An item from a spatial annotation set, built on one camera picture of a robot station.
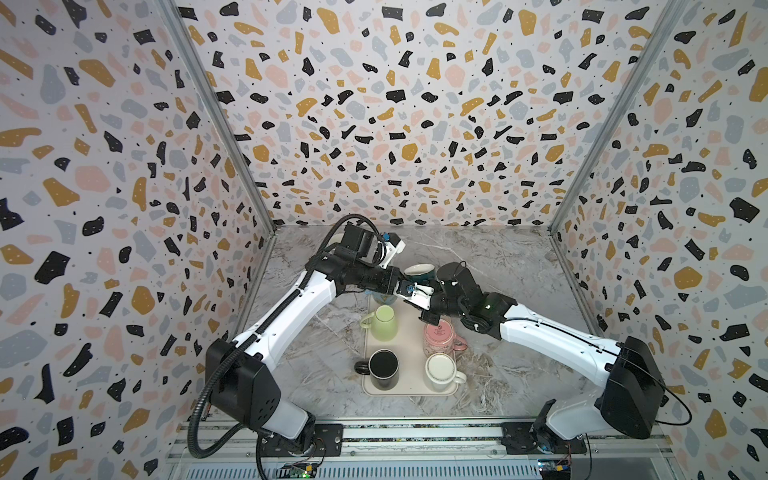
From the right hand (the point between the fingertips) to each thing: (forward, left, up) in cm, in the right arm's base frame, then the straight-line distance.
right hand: (404, 289), depth 77 cm
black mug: (-16, +5, -13) cm, 21 cm away
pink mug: (-9, -10, -11) cm, 17 cm away
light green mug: (-3, +6, -13) cm, 14 cm away
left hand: (0, -1, +3) cm, 4 cm away
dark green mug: (+3, -4, +3) cm, 6 cm away
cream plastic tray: (-5, -1, -22) cm, 23 cm away
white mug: (-16, -10, -16) cm, 24 cm away
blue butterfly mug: (+8, +7, -18) cm, 21 cm away
